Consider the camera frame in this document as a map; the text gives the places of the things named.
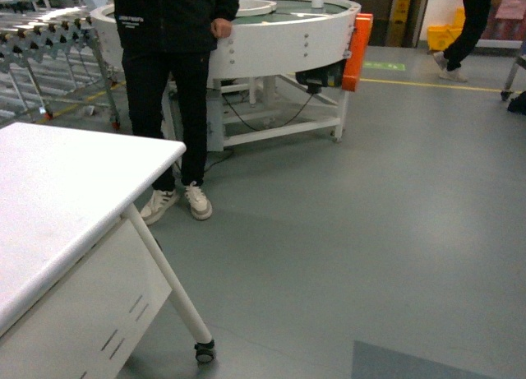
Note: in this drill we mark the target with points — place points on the yellow wet floor sign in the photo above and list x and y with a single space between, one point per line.
397 22

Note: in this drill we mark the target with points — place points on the expandable roller conveyor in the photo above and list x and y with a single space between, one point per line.
51 60

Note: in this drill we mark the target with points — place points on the white table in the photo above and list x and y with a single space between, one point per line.
82 277

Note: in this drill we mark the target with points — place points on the walking person in black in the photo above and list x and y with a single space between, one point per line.
476 14

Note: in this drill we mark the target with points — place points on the orange machine cover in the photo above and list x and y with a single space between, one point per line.
358 47

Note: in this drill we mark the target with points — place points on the yellow mop bucket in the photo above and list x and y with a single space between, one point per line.
440 37

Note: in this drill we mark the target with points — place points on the white round conveyor machine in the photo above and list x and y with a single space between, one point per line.
280 71

